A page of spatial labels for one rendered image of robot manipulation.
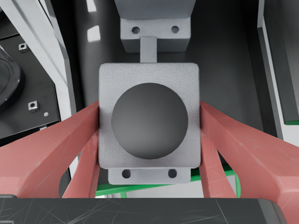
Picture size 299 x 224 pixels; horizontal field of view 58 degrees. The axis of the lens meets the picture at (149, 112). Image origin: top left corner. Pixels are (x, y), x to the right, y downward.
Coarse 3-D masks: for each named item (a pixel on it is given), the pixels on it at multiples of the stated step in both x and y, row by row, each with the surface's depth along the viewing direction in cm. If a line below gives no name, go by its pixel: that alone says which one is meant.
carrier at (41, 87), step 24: (0, 48) 49; (0, 72) 51; (24, 72) 53; (0, 96) 49; (24, 96) 51; (48, 96) 50; (0, 120) 48; (24, 120) 48; (48, 120) 48; (0, 144) 48
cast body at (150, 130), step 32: (128, 64) 12; (160, 64) 12; (192, 64) 12; (128, 96) 10; (160, 96) 10; (192, 96) 11; (128, 128) 10; (160, 128) 10; (192, 128) 11; (128, 160) 11; (160, 160) 11; (192, 160) 11
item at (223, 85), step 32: (64, 0) 19; (96, 0) 20; (224, 0) 20; (256, 0) 17; (64, 32) 17; (96, 32) 20; (192, 32) 20; (224, 32) 19; (256, 32) 18; (96, 64) 20; (224, 64) 19; (256, 64) 18; (96, 96) 19; (224, 96) 19; (256, 96) 19; (256, 128) 19; (224, 160) 19; (96, 192) 17
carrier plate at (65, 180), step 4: (68, 168) 44; (68, 172) 43; (64, 176) 42; (68, 176) 43; (60, 180) 42; (64, 180) 42; (68, 180) 42; (60, 184) 42; (64, 184) 42; (68, 184) 42; (60, 188) 42; (64, 188) 42; (60, 192) 41; (64, 192) 41; (60, 196) 41
